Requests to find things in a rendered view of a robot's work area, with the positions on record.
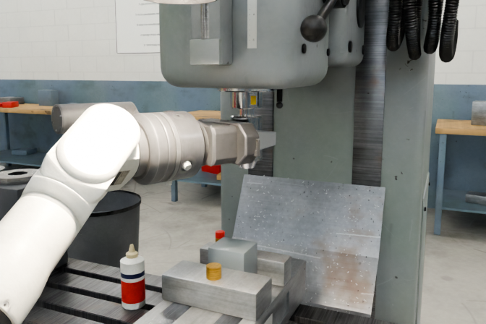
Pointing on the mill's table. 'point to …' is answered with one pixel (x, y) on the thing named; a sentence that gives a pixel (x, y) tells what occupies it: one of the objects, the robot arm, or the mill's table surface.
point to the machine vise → (291, 293)
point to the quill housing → (254, 30)
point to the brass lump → (213, 271)
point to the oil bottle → (132, 280)
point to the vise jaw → (218, 290)
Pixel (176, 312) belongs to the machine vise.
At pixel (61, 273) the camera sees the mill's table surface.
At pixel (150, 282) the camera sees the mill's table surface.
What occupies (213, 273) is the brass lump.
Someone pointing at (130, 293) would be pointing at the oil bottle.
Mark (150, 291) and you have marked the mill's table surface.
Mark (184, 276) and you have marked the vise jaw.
